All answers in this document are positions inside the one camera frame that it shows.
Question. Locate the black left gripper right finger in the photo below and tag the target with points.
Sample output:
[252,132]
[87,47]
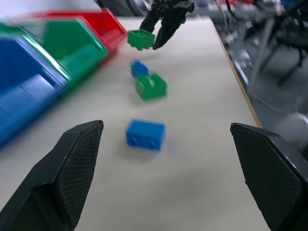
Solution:
[272,178]

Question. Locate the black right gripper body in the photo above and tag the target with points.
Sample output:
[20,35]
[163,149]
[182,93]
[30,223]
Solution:
[172,8]

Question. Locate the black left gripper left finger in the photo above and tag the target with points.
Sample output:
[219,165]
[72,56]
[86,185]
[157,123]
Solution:
[60,183]

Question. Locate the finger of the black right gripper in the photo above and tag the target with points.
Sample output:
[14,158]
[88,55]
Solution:
[150,22]
[169,31]

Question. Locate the green toy building block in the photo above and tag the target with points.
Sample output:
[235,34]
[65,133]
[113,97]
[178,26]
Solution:
[151,87]
[140,39]

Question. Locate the red plastic storage bin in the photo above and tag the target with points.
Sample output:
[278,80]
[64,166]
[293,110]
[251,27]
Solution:
[108,26]

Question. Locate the small blue building block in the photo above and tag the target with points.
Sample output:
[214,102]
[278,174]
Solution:
[139,68]

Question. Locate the grey rounded object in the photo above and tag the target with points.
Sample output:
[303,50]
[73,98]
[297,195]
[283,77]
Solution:
[297,130]

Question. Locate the green plastic storage bin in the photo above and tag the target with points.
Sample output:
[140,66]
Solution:
[72,48]

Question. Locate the blue plastic storage bin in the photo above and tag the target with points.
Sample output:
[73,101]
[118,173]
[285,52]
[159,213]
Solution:
[21,96]

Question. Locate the blue toy building block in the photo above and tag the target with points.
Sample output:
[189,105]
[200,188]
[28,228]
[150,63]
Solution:
[145,134]

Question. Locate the black office chair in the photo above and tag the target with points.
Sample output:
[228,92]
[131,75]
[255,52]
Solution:
[284,36]

